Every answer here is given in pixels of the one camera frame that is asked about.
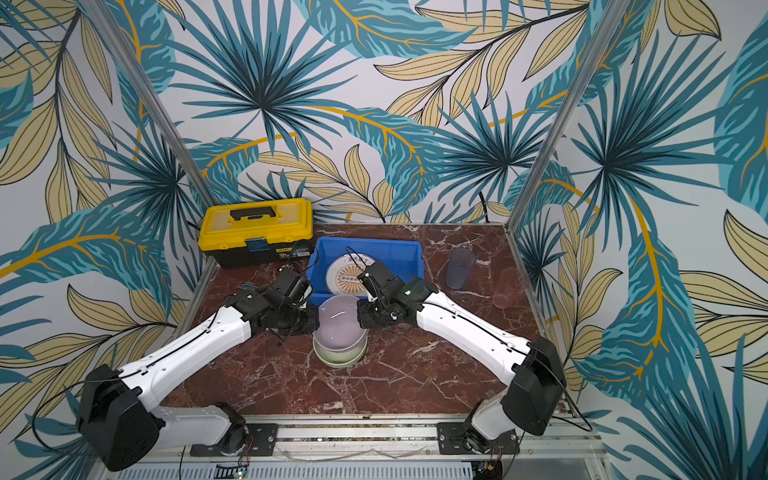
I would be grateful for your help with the pale green bowl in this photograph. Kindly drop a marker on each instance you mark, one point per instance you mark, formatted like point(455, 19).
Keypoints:
point(341, 358)

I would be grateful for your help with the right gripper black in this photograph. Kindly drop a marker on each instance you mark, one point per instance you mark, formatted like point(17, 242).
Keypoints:
point(372, 315)

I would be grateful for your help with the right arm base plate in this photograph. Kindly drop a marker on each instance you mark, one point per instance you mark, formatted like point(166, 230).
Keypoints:
point(450, 438)

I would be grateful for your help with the yellow black toolbox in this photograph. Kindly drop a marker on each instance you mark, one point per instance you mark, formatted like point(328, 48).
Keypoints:
point(247, 234)

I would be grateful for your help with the blue plastic bin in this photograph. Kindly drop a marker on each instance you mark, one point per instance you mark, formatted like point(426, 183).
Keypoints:
point(403, 258)

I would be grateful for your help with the stack of lilac bowls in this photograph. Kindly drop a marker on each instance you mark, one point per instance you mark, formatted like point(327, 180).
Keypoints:
point(338, 325)

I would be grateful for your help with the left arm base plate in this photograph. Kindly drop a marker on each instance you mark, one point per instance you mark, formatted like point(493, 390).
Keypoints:
point(261, 440)

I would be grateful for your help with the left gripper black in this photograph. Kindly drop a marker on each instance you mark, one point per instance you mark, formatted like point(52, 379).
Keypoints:
point(298, 321)

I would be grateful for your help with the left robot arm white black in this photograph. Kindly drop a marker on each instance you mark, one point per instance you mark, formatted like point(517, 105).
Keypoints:
point(121, 415)

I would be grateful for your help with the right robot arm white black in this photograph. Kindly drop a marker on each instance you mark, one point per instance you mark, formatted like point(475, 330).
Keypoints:
point(530, 370)

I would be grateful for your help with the grey translucent plastic cup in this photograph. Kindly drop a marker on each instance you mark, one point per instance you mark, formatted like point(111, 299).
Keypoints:
point(459, 268)

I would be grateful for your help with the pink translucent plastic cup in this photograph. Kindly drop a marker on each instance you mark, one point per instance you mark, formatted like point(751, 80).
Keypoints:
point(510, 287)

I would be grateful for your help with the orange patterned small plate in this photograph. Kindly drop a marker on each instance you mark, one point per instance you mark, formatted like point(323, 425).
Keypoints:
point(342, 274)

